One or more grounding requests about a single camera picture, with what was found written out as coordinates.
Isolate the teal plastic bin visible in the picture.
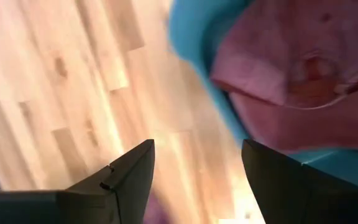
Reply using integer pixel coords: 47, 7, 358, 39
168, 0, 358, 191

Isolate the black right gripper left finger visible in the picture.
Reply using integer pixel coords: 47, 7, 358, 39
0, 139, 155, 224

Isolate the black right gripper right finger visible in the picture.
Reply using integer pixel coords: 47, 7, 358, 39
242, 139, 358, 224

